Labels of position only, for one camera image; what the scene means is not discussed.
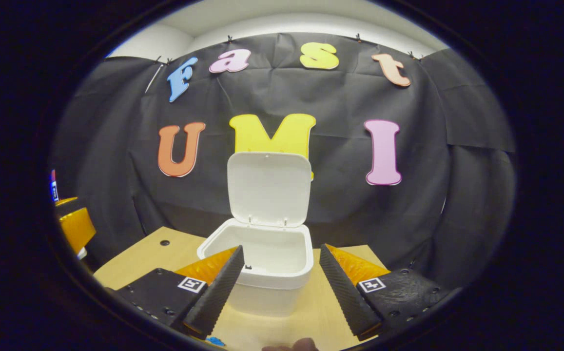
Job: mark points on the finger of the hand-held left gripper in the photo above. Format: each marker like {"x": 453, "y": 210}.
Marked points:
{"x": 77, "y": 229}
{"x": 65, "y": 201}

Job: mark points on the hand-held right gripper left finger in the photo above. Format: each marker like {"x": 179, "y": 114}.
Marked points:
{"x": 218, "y": 295}

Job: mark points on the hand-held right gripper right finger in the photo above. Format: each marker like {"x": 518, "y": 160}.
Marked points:
{"x": 345, "y": 295}

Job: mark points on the white desktop garbage bin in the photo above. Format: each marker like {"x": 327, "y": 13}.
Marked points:
{"x": 269, "y": 190}

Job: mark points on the wooden desktop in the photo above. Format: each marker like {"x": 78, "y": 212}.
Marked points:
{"x": 135, "y": 268}

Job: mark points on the black backdrop cloth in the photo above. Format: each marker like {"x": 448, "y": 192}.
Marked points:
{"x": 340, "y": 219}

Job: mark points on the red and blue wall poster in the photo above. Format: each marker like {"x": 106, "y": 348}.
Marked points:
{"x": 54, "y": 187}

